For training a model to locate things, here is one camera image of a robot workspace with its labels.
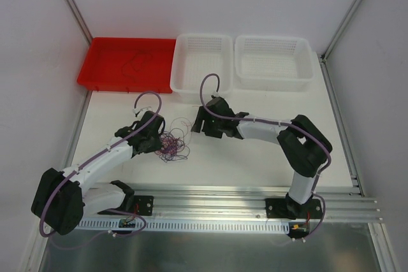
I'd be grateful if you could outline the coloured wire bundle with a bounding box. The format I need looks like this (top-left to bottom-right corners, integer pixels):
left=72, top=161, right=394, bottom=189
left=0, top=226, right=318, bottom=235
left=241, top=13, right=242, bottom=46
left=154, top=118, right=191, bottom=164

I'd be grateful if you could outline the dark wire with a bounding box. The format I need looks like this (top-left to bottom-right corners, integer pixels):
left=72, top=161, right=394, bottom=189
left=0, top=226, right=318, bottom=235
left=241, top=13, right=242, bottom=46
left=120, top=49, right=154, bottom=83

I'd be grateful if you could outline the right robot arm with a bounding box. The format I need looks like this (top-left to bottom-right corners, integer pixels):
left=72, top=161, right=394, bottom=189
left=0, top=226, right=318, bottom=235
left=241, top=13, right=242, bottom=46
left=191, top=96, right=333, bottom=220

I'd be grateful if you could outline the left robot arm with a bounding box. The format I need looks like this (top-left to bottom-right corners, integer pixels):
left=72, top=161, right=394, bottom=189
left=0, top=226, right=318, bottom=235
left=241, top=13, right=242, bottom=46
left=31, top=111, right=165, bottom=235

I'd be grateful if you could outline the white middle mesh basket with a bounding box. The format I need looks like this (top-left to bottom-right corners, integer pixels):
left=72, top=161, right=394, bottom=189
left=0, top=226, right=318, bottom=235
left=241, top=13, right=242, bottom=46
left=170, top=34, right=234, bottom=104

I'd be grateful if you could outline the white mesh basket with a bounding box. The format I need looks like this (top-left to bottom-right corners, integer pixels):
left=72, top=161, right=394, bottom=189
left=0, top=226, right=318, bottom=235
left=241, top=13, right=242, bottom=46
left=234, top=35, right=315, bottom=92
left=170, top=34, right=234, bottom=104

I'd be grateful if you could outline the red plastic tray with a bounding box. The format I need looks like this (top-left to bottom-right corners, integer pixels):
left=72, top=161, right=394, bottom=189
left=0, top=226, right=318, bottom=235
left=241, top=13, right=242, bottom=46
left=77, top=37, right=176, bottom=94

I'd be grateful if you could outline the white right mesh basket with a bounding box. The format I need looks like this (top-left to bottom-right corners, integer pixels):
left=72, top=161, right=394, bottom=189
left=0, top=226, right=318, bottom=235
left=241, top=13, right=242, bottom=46
left=234, top=35, right=315, bottom=92

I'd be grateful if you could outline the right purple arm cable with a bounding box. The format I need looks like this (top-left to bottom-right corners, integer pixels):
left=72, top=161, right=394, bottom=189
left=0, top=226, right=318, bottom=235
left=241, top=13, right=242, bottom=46
left=200, top=73, right=331, bottom=195

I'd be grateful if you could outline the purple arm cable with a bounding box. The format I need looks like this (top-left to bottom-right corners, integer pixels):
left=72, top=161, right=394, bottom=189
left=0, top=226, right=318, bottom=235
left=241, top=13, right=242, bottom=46
left=40, top=91, right=164, bottom=238
left=200, top=73, right=331, bottom=195

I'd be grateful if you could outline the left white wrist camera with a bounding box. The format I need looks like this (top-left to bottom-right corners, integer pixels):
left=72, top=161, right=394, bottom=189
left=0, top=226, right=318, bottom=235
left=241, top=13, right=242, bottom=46
left=133, top=106, right=152, bottom=117

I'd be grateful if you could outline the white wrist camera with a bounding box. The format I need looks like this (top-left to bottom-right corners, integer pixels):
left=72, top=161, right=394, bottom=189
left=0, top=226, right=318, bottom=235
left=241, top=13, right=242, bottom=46
left=210, top=92, right=221, bottom=99
left=133, top=106, right=152, bottom=117

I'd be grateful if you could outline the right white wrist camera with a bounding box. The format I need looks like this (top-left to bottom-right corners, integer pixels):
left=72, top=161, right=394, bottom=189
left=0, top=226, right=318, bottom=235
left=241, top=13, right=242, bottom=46
left=210, top=92, right=221, bottom=99

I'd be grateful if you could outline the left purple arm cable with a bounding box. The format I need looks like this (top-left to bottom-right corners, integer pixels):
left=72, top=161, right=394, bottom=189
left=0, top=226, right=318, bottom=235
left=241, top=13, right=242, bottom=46
left=40, top=91, right=164, bottom=238

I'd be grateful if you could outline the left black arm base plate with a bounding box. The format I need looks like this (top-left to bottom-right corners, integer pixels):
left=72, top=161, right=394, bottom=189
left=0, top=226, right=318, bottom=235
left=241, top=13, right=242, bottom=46
left=130, top=196, right=154, bottom=216

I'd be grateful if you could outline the white slotted cable duct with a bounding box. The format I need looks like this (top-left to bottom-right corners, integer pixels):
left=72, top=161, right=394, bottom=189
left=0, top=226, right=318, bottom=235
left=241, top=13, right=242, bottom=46
left=76, top=218, right=289, bottom=234

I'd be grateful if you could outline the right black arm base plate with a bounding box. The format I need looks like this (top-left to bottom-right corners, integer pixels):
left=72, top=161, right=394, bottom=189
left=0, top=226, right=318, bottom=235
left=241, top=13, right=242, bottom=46
left=265, top=197, right=323, bottom=220

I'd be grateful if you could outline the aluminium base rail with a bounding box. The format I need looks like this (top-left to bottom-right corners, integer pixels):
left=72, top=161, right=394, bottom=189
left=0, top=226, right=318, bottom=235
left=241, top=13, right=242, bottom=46
left=129, top=183, right=384, bottom=224

